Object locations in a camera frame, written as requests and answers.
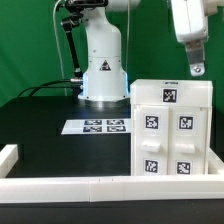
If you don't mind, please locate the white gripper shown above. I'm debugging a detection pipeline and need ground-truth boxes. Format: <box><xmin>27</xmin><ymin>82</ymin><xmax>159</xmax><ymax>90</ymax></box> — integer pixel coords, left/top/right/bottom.
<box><xmin>171</xmin><ymin>0</ymin><xmax>224</xmax><ymax>77</ymax></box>

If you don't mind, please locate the white cabinet top block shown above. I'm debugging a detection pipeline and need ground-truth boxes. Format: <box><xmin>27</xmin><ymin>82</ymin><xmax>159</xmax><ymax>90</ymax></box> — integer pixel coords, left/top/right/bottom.
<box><xmin>130</xmin><ymin>79</ymin><xmax>213</xmax><ymax>107</ymax></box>

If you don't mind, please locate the white cabinet body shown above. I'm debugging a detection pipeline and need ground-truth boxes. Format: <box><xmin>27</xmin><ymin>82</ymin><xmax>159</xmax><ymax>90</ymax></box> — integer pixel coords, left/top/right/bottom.
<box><xmin>129</xmin><ymin>103</ymin><xmax>214</xmax><ymax>177</ymax></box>

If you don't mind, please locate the white door panel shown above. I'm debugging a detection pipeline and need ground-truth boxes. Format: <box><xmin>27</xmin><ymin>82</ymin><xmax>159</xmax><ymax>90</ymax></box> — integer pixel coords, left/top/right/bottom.
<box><xmin>131</xmin><ymin>105</ymin><xmax>169</xmax><ymax>176</ymax></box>
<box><xmin>168</xmin><ymin>107</ymin><xmax>207</xmax><ymax>175</ymax></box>

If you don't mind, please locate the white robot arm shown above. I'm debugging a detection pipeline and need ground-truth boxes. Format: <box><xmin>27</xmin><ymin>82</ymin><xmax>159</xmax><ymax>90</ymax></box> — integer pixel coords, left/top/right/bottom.
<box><xmin>64</xmin><ymin>0</ymin><xmax>224</xmax><ymax>102</ymax></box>

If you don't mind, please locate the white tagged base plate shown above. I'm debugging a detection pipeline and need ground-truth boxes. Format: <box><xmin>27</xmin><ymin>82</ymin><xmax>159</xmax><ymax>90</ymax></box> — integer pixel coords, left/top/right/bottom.
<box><xmin>61</xmin><ymin>118</ymin><xmax>132</xmax><ymax>135</ymax></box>

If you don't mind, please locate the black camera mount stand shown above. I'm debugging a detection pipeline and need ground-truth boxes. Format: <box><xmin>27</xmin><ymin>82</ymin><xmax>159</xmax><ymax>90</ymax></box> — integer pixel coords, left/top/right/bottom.
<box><xmin>55</xmin><ymin>0</ymin><xmax>108</xmax><ymax>79</ymax></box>

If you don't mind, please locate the grey hanging cable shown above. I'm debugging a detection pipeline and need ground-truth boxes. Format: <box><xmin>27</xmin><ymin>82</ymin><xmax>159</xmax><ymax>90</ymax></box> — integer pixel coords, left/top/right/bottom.
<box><xmin>52</xmin><ymin>0</ymin><xmax>68</xmax><ymax>96</ymax></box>

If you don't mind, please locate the black cable bundle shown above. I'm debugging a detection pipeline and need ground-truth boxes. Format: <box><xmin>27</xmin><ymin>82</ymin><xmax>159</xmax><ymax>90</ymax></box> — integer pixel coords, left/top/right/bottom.
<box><xmin>17</xmin><ymin>77</ymin><xmax>84</xmax><ymax>98</ymax></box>

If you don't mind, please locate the white U-shaped workspace frame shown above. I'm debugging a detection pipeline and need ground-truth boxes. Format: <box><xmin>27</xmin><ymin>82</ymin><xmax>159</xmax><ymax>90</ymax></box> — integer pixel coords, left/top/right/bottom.
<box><xmin>0</xmin><ymin>144</ymin><xmax>224</xmax><ymax>203</ymax></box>

